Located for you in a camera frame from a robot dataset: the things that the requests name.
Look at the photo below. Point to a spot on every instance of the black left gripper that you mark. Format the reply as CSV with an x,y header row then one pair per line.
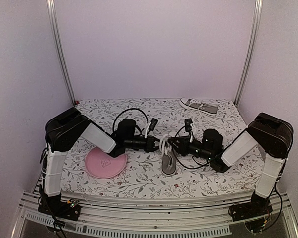
x,y
150,146

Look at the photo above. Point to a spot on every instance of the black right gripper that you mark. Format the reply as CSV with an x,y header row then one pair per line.
x,y
183,146

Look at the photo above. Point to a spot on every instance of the grey sneaker with red sole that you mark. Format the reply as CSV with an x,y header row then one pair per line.
x,y
168,165

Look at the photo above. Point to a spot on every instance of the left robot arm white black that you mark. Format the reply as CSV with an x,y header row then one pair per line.
x,y
61,134

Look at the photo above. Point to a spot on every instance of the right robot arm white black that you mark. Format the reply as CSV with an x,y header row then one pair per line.
x,y
274,136

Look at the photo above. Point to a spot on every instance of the floral patterned table mat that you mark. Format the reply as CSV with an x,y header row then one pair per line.
x,y
142,177

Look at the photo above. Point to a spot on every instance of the pink plastic plate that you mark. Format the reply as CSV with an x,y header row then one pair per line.
x,y
102,166

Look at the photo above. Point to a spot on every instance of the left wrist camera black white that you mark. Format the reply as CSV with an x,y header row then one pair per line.
x,y
150,127

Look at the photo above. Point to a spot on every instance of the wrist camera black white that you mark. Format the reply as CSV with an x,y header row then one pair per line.
x,y
150,127
188,128

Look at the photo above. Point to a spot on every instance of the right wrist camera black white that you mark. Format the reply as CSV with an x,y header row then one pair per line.
x,y
188,128

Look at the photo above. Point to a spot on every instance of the aluminium front rail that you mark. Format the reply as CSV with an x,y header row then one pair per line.
x,y
202,217

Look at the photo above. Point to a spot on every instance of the right aluminium frame post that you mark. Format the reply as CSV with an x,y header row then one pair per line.
x,y
250,50

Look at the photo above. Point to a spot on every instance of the aluminium frame post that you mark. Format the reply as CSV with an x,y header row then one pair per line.
x,y
250,50
59,49

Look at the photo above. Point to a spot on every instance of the left aluminium frame post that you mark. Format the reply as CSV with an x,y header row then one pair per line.
x,y
59,49

